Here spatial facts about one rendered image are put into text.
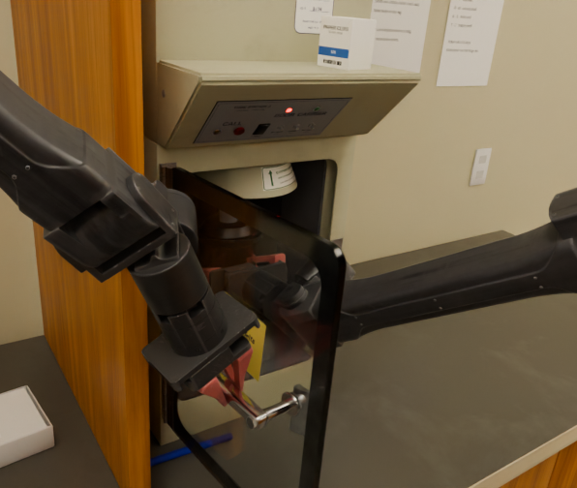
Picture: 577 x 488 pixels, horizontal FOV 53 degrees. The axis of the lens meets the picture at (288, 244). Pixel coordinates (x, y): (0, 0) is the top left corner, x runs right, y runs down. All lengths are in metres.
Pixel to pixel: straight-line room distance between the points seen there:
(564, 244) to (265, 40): 0.44
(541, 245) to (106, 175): 0.38
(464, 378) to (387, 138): 0.67
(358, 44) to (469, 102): 1.03
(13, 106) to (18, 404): 0.67
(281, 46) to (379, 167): 0.83
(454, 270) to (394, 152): 1.01
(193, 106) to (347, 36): 0.22
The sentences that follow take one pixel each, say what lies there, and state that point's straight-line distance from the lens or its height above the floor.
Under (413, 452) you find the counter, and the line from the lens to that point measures 1.00.
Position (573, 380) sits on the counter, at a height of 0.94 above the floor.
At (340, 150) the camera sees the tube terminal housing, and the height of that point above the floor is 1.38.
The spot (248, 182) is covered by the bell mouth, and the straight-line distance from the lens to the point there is 0.84.
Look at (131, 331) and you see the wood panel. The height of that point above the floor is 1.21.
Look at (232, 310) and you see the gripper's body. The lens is 0.58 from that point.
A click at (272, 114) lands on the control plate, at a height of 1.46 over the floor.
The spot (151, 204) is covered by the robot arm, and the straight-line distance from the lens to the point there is 0.47.
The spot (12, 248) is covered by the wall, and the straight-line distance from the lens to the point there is 1.20.
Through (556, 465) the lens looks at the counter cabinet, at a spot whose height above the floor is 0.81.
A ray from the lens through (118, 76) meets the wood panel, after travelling 0.61.
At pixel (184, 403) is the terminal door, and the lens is 0.84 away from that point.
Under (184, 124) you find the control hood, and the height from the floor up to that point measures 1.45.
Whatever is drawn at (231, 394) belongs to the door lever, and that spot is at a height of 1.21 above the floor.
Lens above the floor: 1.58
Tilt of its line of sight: 23 degrees down
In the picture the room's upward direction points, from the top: 5 degrees clockwise
